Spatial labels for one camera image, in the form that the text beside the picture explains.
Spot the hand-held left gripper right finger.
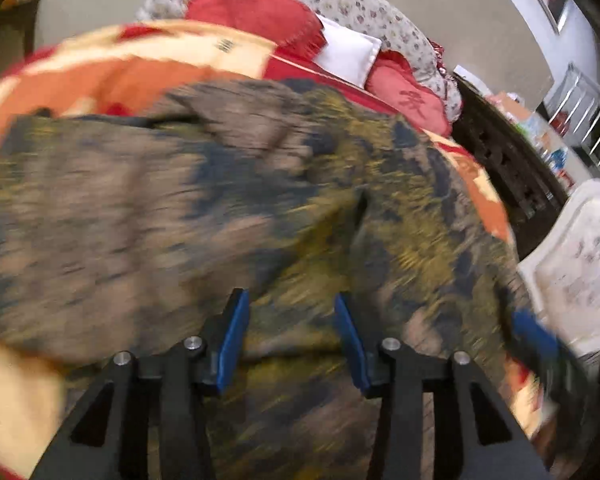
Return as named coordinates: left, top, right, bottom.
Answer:
left=334, top=294, right=551, bottom=480

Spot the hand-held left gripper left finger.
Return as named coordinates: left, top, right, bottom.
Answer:
left=30, top=288, right=251, bottom=480

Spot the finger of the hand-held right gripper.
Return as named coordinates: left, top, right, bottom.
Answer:
left=500, top=305, right=588, bottom=396

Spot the brown yellow patterned garment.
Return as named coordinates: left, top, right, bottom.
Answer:
left=0, top=77, right=556, bottom=480

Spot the dark wooden nightstand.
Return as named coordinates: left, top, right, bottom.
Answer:
left=0, top=0, right=41, bottom=66
left=450, top=72, right=571, bottom=261

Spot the colourful packets pile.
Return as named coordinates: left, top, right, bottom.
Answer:
left=490, top=90, right=581, bottom=183

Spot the silver metal railing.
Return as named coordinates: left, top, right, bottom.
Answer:
left=542, top=62, right=600, bottom=196

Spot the red embroidered pillow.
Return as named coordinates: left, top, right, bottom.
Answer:
left=367, top=52, right=453, bottom=136

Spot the white pillow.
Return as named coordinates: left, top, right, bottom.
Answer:
left=315, top=15, right=383, bottom=88

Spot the orange red cream blanket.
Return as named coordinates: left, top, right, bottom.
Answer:
left=0, top=20, right=548, bottom=480

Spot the large red pillow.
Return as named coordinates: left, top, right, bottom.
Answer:
left=185, top=0, right=328, bottom=56

